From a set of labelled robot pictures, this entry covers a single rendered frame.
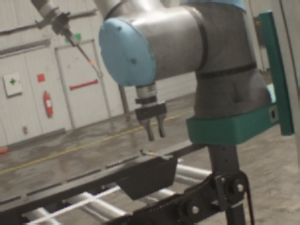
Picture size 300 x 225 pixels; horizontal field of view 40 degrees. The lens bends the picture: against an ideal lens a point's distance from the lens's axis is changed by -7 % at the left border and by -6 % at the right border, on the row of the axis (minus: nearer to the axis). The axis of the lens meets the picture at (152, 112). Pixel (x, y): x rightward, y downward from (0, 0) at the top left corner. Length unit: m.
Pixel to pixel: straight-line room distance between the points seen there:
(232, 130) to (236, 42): 0.19
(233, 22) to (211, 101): 0.18
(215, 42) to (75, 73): 10.53
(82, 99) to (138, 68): 10.61
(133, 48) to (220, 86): 0.22
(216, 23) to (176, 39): 0.11
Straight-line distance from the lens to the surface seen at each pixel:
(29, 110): 11.06
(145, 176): 2.01
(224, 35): 0.93
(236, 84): 0.94
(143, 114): 1.84
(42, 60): 11.19
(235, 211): 2.33
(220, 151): 2.22
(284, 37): 0.98
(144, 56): 0.84
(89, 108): 11.52
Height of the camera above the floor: 1.65
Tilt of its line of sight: 9 degrees down
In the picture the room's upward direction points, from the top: 13 degrees counter-clockwise
